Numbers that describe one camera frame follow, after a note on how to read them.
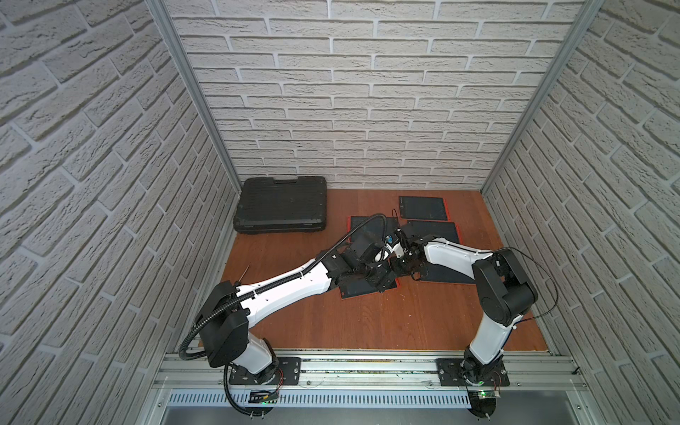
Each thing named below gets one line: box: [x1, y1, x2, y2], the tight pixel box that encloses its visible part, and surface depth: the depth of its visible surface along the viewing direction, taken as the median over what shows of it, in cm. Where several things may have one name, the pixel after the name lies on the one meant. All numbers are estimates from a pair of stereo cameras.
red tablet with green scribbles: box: [400, 218, 464, 245], surface depth 109 cm
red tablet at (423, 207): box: [398, 195, 452, 222], surface depth 116 cm
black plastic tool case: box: [233, 176, 327, 235], surface depth 108 cm
